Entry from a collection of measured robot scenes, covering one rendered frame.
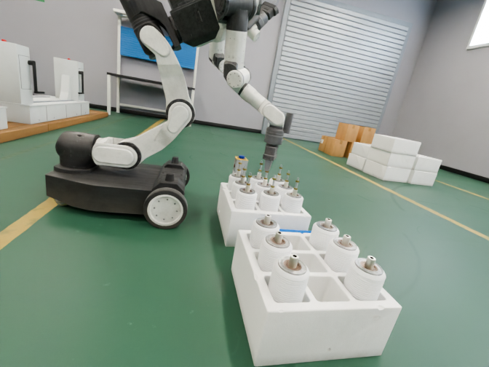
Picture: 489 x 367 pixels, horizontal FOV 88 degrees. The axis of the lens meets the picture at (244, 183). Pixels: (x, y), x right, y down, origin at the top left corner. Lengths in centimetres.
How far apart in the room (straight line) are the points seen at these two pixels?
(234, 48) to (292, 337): 107
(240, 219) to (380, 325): 62
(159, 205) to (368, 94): 670
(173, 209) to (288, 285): 74
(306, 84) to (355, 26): 165
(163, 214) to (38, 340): 63
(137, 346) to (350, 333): 56
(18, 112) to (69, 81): 132
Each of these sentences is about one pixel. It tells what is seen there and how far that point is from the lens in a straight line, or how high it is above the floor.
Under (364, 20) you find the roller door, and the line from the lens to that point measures 740.
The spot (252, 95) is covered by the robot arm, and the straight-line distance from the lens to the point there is 123.
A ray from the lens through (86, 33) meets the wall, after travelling 661.
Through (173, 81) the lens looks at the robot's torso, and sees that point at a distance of 136.
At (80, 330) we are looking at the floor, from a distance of 88.
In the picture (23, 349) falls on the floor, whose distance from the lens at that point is 88.
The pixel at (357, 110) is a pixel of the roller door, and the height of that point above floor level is 95.
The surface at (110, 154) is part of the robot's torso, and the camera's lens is 140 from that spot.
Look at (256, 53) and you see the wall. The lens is 640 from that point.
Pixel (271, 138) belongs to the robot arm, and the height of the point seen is 49.
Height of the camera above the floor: 63
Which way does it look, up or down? 17 degrees down
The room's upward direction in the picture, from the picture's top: 10 degrees clockwise
